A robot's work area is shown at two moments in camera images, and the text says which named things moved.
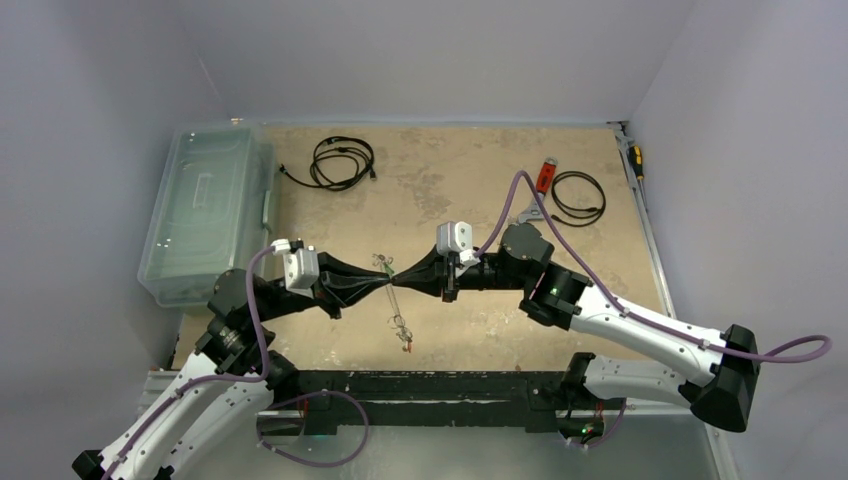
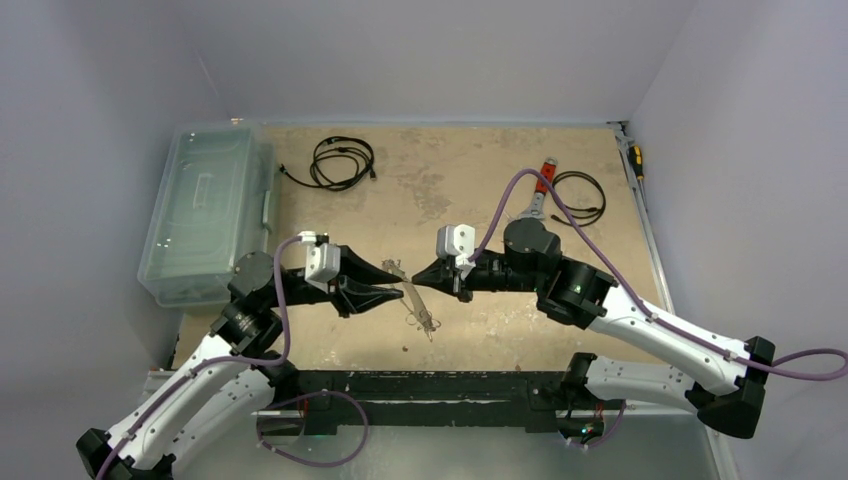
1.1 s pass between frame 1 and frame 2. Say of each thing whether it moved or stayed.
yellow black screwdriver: stayed
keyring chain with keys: moved
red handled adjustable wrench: stayed
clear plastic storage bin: stayed
